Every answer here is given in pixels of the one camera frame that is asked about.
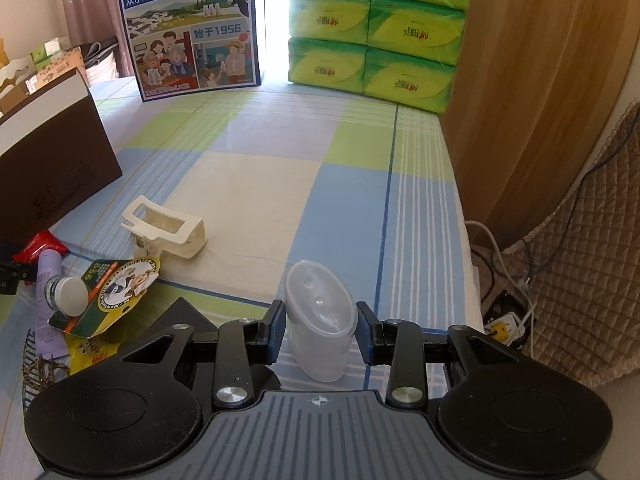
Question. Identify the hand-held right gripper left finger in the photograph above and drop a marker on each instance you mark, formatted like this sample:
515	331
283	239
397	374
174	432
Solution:
275	332

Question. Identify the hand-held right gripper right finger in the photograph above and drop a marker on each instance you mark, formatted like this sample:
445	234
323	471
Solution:
365	335

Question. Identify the clear plastic cup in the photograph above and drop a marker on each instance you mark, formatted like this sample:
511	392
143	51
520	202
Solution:
320	325

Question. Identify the light purple tube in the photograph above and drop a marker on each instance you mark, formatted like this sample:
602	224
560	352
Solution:
46	330

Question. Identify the brown hair clip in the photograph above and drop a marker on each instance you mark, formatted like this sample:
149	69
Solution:
42	372

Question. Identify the green yellow balm jar card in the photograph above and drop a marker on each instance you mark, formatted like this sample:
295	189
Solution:
120	285

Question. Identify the brown box with white inside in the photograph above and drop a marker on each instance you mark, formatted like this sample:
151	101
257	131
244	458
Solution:
55	160

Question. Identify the red packet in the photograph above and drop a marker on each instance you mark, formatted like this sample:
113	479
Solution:
42	247

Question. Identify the yellow packet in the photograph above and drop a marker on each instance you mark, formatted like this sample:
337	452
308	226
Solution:
92	352

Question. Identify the white power strip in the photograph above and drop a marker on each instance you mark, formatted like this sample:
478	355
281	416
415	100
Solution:
505	327

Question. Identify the cream plastic holder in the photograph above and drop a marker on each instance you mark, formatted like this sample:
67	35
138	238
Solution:
165	232

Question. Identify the open cardboard box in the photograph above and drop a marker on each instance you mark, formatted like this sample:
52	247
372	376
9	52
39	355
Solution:
57	67

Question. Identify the stack of white buckets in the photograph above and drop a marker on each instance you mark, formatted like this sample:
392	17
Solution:
105	74

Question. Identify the small green tissue pack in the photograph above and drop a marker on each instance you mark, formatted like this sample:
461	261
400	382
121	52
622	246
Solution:
50	52

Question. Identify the grey folded cloth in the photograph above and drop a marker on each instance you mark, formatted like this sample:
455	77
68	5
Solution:
100	52

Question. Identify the beige quilted cloth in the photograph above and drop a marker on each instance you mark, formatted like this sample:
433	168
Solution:
590	260

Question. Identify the pink curtain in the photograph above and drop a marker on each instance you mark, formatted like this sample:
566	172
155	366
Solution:
90	0

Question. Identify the blue illustrated milk carton box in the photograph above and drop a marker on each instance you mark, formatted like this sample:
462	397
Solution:
185	35

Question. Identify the stack of green tissue packs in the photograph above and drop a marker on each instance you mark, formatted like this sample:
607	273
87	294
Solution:
380	35

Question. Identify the wooden wardrobe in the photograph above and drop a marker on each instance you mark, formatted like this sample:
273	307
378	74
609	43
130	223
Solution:
540	85

